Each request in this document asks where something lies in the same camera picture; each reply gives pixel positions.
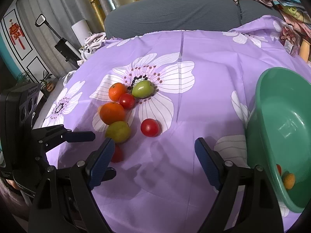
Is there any red tomato with stem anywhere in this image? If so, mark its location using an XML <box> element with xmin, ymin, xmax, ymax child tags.
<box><xmin>111</xmin><ymin>145</ymin><xmax>124</xmax><ymax>163</ymax></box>

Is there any brown round fruit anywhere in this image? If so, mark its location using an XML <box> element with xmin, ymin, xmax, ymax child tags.
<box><xmin>283</xmin><ymin>173</ymin><xmax>296</xmax><ymax>190</ymax></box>

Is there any dark red tomato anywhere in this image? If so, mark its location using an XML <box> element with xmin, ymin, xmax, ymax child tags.
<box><xmin>276</xmin><ymin>164</ymin><xmax>282</xmax><ymax>176</ymax></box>

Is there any green plastic bowl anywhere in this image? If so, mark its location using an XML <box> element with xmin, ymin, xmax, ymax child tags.
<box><xmin>246</xmin><ymin>67</ymin><xmax>310</xmax><ymax>213</ymax></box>

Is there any large green fruit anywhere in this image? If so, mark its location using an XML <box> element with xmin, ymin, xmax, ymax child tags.
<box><xmin>105</xmin><ymin>121</ymin><xmax>131</xmax><ymax>144</ymax></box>

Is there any large orange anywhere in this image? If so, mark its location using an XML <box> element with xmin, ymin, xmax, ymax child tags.
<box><xmin>99</xmin><ymin>102</ymin><xmax>126</xmax><ymax>125</ymax></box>

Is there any red tomato between oranges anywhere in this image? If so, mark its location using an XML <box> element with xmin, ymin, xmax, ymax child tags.
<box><xmin>119</xmin><ymin>93</ymin><xmax>135</xmax><ymax>110</ymax></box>

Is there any small mandarin orange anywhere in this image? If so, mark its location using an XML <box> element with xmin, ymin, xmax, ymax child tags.
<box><xmin>108</xmin><ymin>83</ymin><xmax>128</xmax><ymax>102</ymax></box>

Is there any potted plant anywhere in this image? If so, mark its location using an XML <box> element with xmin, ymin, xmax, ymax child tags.
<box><xmin>39</xmin><ymin>71</ymin><xmax>55</xmax><ymax>93</ymax></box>

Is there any purple floral tablecloth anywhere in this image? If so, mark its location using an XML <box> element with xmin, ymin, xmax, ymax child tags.
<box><xmin>44</xmin><ymin>15</ymin><xmax>310</xmax><ymax>232</ymax></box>

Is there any white braided cloth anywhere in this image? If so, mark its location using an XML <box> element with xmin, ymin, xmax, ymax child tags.
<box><xmin>79</xmin><ymin>32</ymin><xmax>107</xmax><ymax>61</ymax></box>

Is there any white paper roll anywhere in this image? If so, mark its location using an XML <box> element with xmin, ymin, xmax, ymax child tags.
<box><xmin>71</xmin><ymin>19</ymin><xmax>92</xmax><ymax>46</ymax></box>

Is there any red chinese knot decoration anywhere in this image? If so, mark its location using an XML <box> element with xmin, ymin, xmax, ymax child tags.
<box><xmin>9</xmin><ymin>19</ymin><xmax>25</xmax><ymax>50</ymax></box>

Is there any grey sofa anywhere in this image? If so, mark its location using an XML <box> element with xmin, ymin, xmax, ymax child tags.
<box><xmin>104</xmin><ymin>0</ymin><xmax>282</xmax><ymax>39</ymax></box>

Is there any yellow bottle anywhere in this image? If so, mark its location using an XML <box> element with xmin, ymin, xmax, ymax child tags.
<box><xmin>299</xmin><ymin>38</ymin><xmax>310</xmax><ymax>62</ymax></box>

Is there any clear snack jar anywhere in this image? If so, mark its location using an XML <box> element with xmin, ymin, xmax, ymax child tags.
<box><xmin>279</xmin><ymin>24</ymin><xmax>301</xmax><ymax>56</ymax></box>

